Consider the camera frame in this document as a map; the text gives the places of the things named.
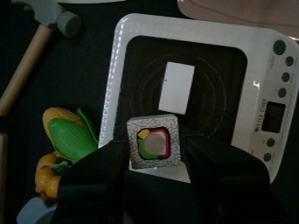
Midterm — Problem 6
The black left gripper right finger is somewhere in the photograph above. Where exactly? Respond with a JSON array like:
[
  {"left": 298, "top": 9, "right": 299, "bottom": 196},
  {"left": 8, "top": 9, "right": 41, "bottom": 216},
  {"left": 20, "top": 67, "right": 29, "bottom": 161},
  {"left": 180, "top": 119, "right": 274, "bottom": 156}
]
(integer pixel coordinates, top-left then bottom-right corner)
[{"left": 182, "top": 127, "right": 291, "bottom": 224}]

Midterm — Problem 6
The toy corn cob green husk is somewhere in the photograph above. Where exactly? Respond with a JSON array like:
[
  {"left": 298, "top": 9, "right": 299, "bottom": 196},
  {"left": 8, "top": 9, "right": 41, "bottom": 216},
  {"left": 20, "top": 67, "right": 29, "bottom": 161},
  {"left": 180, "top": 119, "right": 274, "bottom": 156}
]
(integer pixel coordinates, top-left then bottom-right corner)
[{"left": 41, "top": 107, "right": 99, "bottom": 163}]

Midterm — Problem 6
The light blue round toy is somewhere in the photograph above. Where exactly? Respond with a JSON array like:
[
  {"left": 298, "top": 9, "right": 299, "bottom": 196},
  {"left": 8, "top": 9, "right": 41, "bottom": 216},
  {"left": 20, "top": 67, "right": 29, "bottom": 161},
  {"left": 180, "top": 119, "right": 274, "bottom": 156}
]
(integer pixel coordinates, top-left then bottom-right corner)
[{"left": 15, "top": 196, "right": 59, "bottom": 224}]

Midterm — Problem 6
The wooden toy hammer grey head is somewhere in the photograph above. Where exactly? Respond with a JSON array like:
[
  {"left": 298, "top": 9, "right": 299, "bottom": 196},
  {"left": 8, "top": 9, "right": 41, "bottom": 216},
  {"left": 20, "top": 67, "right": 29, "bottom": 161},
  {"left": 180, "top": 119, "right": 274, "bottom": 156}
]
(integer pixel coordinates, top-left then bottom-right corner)
[{"left": 0, "top": 0, "right": 82, "bottom": 117}]

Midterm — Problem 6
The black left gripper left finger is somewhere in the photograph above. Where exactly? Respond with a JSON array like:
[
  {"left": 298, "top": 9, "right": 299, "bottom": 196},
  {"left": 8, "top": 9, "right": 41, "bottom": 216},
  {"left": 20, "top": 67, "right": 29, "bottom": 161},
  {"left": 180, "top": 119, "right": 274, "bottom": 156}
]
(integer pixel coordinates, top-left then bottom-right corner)
[{"left": 51, "top": 139, "right": 131, "bottom": 224}]

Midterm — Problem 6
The white toy induction stove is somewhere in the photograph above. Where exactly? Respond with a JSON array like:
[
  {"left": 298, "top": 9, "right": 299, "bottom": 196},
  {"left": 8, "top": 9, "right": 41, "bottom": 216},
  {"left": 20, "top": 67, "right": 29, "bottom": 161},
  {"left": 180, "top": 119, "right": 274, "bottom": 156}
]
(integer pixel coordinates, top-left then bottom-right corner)
[{"left": 98, "top": 12, "right": 299, "bottom": 185}]

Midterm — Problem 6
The white toy sushi piece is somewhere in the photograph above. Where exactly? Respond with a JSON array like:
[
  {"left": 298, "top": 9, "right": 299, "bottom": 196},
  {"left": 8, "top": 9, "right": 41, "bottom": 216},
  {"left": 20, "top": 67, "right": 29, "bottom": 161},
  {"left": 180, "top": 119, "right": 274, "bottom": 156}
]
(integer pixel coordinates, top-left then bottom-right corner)
[{"left": 126, "top": 114, "right": 183, "bottom": 170}]

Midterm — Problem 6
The yellow toy bell pepper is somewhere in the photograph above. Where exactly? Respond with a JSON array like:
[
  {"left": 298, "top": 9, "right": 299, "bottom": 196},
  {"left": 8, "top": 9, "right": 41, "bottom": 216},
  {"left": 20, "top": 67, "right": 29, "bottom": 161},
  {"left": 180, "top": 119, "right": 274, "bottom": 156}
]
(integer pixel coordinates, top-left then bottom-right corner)
[{"left": 33, "top": 151, "right": 75, "bottom": 201}]

